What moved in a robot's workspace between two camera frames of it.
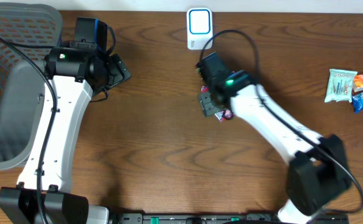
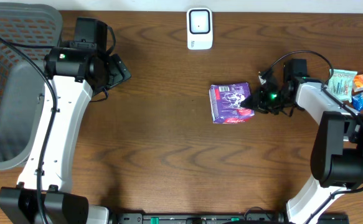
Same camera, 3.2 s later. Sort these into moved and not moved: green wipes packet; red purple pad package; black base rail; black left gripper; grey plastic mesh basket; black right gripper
Moved: red purple pad package; black right gripper
Not moved: grey plastic mesh basket; black left gripper; black base rail; green wipes packet
